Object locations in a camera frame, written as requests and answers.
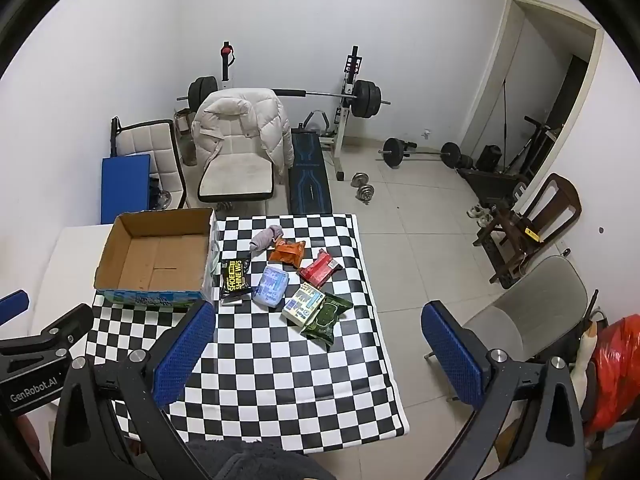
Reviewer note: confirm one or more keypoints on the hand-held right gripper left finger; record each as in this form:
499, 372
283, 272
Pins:
185, 350

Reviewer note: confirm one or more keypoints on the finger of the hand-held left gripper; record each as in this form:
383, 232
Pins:
12, 307
70, 327

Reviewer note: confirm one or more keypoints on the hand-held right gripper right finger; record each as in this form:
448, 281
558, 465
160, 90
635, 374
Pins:
450, 355

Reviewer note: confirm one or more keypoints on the black wipes packet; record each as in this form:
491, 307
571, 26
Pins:
235, 276

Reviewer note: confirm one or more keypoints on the cardboard box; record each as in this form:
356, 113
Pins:
150, 260

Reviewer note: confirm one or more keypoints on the light blue packet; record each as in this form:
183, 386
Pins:
270, 285

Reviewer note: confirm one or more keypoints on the white blue printed packet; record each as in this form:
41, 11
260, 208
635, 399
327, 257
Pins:
301, 306

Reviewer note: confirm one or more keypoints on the dark green packet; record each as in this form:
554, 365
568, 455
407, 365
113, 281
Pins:
325, 317

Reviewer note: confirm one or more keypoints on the grey sock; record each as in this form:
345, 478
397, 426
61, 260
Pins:
262, 239

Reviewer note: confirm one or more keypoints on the red packet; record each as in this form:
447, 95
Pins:
316, 269

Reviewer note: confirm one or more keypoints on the black white checkered tablecloth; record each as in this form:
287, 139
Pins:
280, 360

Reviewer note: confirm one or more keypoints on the grey padded chair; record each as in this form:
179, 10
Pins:
540, 300

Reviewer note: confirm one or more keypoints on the dark fuzzy clothing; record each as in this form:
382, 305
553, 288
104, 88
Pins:
260, 460

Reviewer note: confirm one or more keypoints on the orange packet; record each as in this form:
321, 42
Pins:
289, 254

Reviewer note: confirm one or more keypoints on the pair of white sneakers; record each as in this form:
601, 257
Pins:
481, 214

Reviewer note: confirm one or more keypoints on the red plastic bag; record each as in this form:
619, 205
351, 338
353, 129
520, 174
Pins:
615, 360

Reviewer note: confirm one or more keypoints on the beige padded chair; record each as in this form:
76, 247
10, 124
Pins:
235, 177

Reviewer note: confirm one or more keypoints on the chrome dumbbell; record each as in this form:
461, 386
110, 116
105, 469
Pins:
358, 179
365, 194

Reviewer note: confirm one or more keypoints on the dark wooden chair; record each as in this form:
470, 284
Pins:
550, 200

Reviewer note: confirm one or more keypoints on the black bag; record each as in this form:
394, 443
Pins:
489, 157

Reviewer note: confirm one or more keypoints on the short barbell with black plates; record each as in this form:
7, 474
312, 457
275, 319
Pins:
392, 151

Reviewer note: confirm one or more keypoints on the black blue weight bench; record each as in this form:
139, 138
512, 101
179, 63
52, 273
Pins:
307, 175

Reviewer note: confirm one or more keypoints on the black exercise machine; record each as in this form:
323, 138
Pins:
532, 145

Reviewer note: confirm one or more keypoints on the white puffer jacket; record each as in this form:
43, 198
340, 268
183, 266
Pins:
235, 115

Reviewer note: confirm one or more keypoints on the long barbell with black plates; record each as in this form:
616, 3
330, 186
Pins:
365, 97

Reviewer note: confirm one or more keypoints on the white tufted chair black frame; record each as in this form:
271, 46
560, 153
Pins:
150, 145

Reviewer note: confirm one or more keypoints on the white door frame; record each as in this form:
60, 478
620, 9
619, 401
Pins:
492, 70

